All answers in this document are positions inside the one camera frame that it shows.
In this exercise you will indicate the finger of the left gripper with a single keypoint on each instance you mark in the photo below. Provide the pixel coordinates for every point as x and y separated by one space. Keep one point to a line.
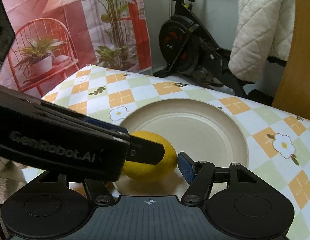
144 151

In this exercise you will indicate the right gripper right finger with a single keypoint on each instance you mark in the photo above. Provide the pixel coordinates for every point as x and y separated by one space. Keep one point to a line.
199 177

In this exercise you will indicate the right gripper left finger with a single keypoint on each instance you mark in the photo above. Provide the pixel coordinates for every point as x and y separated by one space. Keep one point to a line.
97 192

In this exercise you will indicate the large yellow lemon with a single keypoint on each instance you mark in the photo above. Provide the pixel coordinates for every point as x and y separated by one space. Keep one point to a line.
147 172

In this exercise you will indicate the gloved left hand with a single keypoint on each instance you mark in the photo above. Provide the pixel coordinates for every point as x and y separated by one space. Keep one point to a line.
11 178

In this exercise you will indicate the beige round plate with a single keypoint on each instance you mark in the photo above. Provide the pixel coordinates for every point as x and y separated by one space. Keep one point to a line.
203 131

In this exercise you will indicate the checkered floral tablecloth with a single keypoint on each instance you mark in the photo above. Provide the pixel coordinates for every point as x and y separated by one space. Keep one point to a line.
278 142

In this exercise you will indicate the red printed backdrop cloth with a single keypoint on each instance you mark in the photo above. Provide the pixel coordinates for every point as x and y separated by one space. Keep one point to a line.
56 38

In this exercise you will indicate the black exercise bike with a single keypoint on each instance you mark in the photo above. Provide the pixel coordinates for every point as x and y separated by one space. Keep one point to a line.
188 47

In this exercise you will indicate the wooden board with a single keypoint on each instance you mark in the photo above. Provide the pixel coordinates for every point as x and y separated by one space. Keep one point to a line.
293 93

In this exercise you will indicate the white quilted jacket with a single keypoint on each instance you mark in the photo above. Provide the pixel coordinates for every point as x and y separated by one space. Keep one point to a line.
264 30

